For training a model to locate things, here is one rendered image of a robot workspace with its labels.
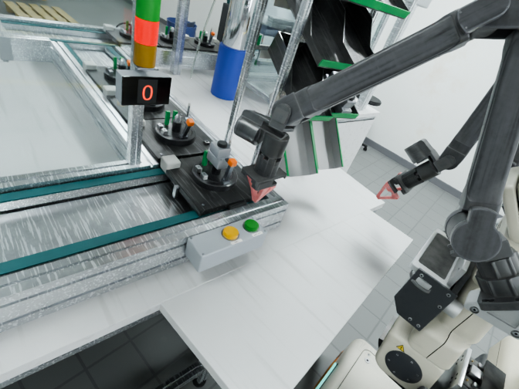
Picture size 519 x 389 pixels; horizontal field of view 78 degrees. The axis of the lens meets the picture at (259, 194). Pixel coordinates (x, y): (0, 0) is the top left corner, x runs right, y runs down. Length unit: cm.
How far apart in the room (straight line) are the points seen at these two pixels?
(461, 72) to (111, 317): 394
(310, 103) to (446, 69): 357
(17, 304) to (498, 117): 91
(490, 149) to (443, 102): 354
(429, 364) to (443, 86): 347
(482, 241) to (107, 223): 80
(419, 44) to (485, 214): 32
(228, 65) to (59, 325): 141
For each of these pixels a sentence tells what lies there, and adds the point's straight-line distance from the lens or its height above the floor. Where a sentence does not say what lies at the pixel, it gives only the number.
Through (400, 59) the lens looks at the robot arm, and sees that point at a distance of 68.
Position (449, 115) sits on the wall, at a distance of 422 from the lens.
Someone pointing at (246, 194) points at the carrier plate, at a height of 97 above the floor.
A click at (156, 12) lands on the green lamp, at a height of 138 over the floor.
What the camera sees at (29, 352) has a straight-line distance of 77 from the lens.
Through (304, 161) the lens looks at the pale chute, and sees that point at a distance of 113.
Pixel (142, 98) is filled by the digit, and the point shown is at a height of 119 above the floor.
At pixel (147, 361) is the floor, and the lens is 168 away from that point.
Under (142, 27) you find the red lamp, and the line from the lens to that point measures 81.
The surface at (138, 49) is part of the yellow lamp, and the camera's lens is 83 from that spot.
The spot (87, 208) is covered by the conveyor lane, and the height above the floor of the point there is 92.
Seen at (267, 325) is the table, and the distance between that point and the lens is 82.
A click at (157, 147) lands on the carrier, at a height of 97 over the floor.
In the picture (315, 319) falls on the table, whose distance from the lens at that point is 88.
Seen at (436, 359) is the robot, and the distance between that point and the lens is 107.
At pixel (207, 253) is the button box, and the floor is 96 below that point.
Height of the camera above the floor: 153
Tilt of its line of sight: 35 degrees down
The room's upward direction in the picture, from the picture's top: 20 degrees clockwise
